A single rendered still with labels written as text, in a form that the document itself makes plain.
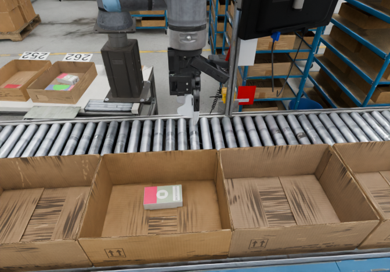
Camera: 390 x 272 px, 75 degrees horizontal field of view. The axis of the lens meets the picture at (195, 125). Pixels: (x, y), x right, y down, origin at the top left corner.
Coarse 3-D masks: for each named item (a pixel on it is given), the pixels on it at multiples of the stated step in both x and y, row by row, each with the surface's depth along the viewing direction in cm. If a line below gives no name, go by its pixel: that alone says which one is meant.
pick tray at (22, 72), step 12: (12, 60) 183; (24, 60) 183; (36, 60) 183; (48, 60) 182; (0, 72) 172; (12, 72) 183; (24, 72) 187; (36, 72) 186; (0, 84) 173; (12, 84) 174; (24, 84) 157; (0, 96) 158; (12, 96) 157; (24, 96) 158
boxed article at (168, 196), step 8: (152, 192) 88; (160, 192) 88; (168, 192) 88; (176, 192) 88; (144, 200) 86; (152, 200) 86; (160, 200) 86; (168, 200) 86; (176, 200) 86; (152, 208) 86; (160, 208) 87
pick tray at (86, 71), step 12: (48, 72) 173; (60, 72) 187; (72, 72) 187; (84, 72) 186; (96, 72) 184; (36, 84) 161; (48, 84) 173; (60, 84) 174; (84, 84) 167; (36, 96) 156; (48, 96) 155; (60, 96) 154; (72, 96) 154
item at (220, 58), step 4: (208, 56) 133; (212, 56) 132; (216, 56) 132; (220, 56) 132; (224, 56) 133; (212, 60) 130; (216, 60) 130; (220, 60) 130; (224, 60) 131; (228, 60) 131; (220, 64) 132; (224, 64) 132; (228, 64) 132
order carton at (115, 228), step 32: (128, 160) 87; (160, 160) 88; (192, 160) 89; (96, 192) 77; (128, 192) 92; (192, 192) 92; (224, 192) 75; (96, 224) 76; (128, 224) 82; (160, 224) 83; (192, 224) 82; (224, 224) 77; (96, 256) 69; (128, 256) 70; (160, 256) 71; (192, 256) 73; (224, 256) 74
